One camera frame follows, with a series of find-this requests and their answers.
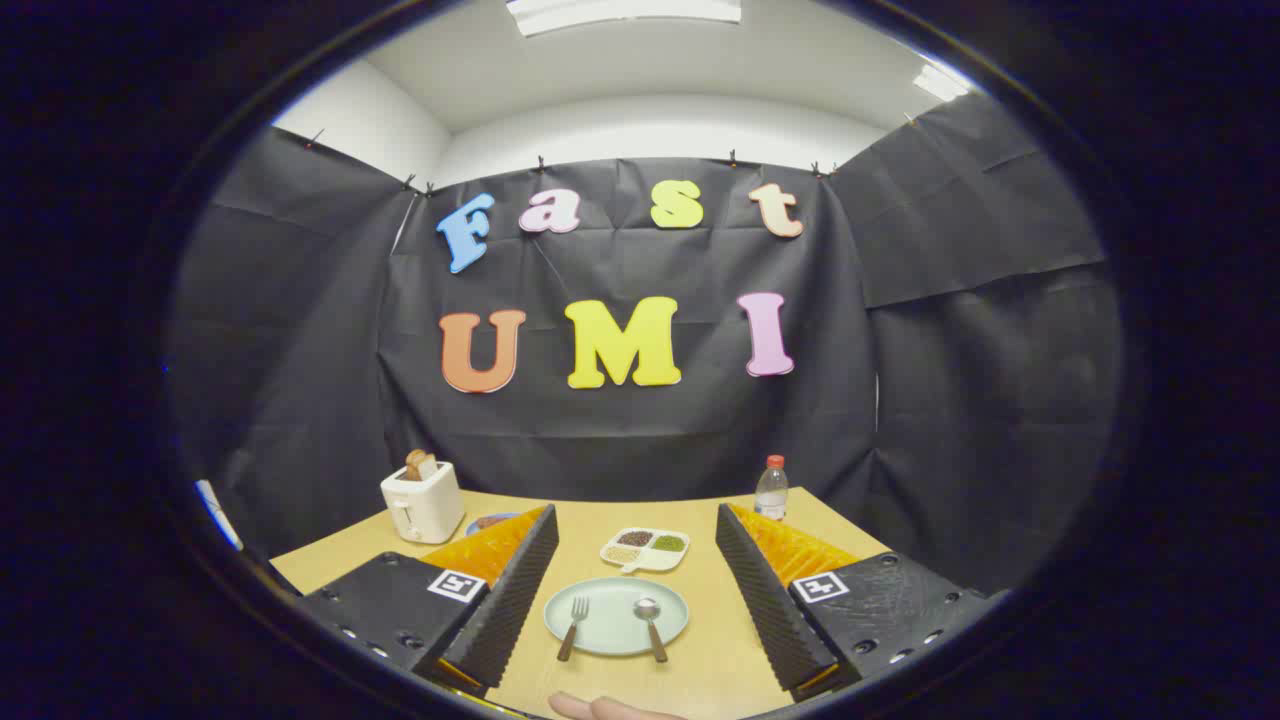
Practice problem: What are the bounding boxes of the light green round plate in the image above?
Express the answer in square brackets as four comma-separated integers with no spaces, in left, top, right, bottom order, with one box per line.
[543,576,691,658]

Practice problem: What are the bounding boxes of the white flat object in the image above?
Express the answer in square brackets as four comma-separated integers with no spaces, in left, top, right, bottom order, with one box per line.
[195,480,244,552]

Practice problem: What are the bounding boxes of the black backdrop cloth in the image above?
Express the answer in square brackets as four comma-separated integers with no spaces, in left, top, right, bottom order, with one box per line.
[170,95,1126,601]

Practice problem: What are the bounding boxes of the wooden handled metal spoon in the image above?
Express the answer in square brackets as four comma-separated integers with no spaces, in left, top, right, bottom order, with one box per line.
[633,597,669,664]

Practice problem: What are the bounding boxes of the wooden handled metal fork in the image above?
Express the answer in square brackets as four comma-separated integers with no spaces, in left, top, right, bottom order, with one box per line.
[556,596,591,663]

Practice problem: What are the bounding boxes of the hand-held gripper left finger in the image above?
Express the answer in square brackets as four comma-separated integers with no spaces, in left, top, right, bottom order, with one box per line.
[300,503,561,701]

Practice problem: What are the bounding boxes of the white divided dish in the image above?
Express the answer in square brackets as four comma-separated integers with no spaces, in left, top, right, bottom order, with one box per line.
[600,527,691,575]

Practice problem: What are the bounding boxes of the white toaster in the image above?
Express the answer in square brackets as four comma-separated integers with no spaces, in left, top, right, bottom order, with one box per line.
[380,460,466,545]

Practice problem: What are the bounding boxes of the small ceiling light panel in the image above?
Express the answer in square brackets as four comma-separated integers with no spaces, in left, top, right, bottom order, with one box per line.
[912,62,973,103]

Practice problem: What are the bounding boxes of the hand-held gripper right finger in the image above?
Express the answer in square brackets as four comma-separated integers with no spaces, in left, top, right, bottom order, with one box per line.
[714,502,1003,704]

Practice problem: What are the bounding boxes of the clear plastic water bottle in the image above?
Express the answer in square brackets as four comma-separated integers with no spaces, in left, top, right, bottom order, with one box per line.
[754,455,791,522]

